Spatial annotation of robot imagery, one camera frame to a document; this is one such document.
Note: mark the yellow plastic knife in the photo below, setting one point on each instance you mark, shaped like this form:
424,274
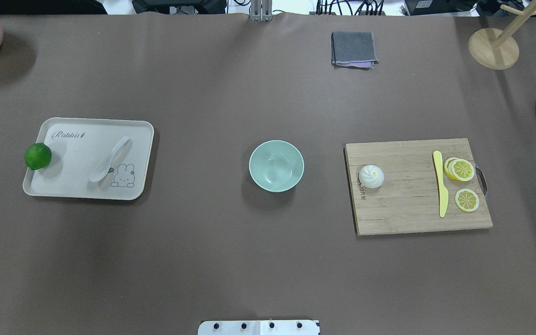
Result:
442,189

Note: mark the white ceramic spoon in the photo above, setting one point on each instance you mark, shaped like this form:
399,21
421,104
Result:
99,172

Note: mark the stacked lemon slices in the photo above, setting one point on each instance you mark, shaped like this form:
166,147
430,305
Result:
459,169

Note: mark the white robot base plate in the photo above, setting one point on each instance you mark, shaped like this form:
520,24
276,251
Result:
260,327

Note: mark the wooden mug tree stand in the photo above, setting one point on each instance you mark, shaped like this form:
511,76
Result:
495,48

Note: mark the mint green bowl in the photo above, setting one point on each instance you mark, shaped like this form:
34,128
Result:
276,166

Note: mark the beige rabbit tray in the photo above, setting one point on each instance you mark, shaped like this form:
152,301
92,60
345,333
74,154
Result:
79,145

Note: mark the wooden cutting board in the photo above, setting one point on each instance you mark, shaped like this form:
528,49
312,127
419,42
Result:
408,200

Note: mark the green lime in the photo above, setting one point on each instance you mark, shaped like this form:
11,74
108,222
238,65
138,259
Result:
37,156

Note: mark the single lemon slice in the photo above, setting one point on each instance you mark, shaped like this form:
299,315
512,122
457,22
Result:
466,200

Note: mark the grey folded cloth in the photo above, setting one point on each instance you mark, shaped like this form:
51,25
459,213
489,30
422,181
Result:
353,49

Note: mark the aluminium frame post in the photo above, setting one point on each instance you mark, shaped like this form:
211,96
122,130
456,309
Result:
261,10

